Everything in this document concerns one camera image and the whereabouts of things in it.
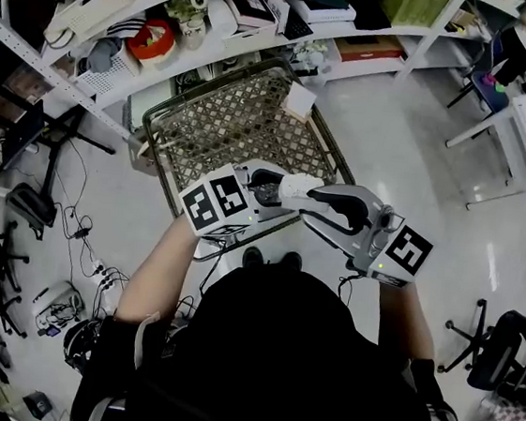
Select person's black shoe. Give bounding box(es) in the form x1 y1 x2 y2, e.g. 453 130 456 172
279 249 306 274
241 244 266 270

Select red round container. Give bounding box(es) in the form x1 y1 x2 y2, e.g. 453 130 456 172
123 15 179 68

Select small black box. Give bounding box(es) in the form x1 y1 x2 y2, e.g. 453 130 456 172
20 388 55 421

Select green paper bags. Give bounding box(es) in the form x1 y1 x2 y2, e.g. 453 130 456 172
377 0 452 33

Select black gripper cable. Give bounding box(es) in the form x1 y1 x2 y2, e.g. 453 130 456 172
334 268 362 307
198 237 229 296

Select small white printed box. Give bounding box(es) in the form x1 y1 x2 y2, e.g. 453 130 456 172
253 0 293 23

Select white power strip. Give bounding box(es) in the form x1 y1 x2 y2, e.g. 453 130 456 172
87 257 122 294

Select blue chair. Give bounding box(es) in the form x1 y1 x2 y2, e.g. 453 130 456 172
445 31 520 117

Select black keyboard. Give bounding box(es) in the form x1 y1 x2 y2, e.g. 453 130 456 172
281 10 319 45

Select grey backpack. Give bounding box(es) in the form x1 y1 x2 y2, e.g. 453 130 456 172
0 178 63 245

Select person's black clothed body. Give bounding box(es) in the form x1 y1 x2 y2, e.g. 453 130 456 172
68 239 478 421

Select white perforated laundry basket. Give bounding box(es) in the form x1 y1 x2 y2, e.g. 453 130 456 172
71 32 144 101

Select white tray with book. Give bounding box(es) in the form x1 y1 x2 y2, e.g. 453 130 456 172
217 0 284 51

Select black tv floor stand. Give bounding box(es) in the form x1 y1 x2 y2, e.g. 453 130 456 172
0 93 124 199

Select white square box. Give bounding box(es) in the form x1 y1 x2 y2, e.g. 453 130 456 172
282 81 320 123

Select black floor cable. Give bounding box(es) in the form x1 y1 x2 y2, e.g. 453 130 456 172
45 136 113 273

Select person's left black shoe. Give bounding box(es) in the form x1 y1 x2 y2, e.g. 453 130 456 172
241 244 266 270

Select white artificial flowers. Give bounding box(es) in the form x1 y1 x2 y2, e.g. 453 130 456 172
292 35 334 76

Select flat white and black box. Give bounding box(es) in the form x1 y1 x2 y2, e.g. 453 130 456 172
290 0 360 31

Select person's right forearm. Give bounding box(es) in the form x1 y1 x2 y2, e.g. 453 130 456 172
370 276 445 366

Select person's right black shoe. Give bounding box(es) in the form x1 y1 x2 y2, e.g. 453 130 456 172
279 249 306 274

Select white metal shelving unit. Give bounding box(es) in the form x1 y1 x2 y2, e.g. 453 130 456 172
0 0 524 187

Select small white cup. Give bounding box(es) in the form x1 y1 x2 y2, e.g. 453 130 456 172
276 170 328 215

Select wire mesh shopping cart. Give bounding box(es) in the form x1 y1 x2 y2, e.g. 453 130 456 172
113 40 370 279

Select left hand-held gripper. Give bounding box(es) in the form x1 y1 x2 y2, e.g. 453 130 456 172
173 151 307 249

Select white soft pouch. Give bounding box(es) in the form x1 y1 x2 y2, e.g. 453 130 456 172
202 0 242 38

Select person's left forearm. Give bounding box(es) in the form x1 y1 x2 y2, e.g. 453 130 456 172
114 209 207 334

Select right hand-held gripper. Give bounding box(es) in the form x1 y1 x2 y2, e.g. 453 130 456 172
292 178 441 292

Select white ceramic plant jar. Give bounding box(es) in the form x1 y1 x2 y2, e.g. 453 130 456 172
159 0 212 53

